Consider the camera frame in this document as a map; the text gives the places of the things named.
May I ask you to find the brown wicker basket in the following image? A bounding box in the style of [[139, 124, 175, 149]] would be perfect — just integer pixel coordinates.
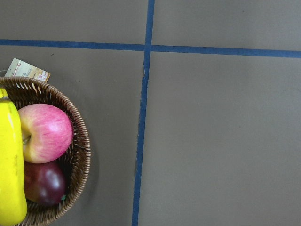
[[0, 77, 91, 226]]

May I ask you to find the pink yellow apple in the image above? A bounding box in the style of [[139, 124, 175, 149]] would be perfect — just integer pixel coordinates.
[[18, 104, 73, 163]]

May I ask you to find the dark red apple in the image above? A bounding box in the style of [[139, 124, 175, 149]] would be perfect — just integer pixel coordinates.
[[24, 161, 66, 206]]

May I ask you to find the paper price tag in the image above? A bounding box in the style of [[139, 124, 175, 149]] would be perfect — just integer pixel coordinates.
[[4, 58, 51, 82]]

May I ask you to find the yellow banana long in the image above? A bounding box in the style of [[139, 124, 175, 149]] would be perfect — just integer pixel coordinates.
[[0, 88, 27, 226]]

